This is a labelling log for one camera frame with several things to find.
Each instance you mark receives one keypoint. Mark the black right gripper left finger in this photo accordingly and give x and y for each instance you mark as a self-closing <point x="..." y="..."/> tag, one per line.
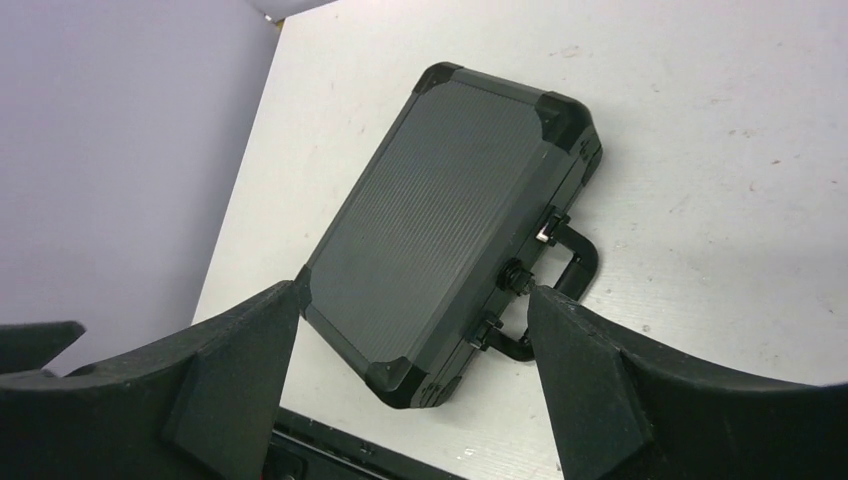
<point x="197" y="404"/>

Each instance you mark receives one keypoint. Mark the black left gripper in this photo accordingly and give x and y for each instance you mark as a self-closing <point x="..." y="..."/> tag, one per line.
<point x="32" y="346"/>

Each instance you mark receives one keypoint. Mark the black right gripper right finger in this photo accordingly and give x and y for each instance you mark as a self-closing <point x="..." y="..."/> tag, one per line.
<point x="625" y="406"/>

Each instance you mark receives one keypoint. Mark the black poker set case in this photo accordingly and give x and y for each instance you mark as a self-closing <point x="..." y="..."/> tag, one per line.
<point x="471" y="183"/>

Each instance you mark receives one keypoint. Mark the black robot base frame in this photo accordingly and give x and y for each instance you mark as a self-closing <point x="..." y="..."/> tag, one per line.
<point x="303" y="448"/>

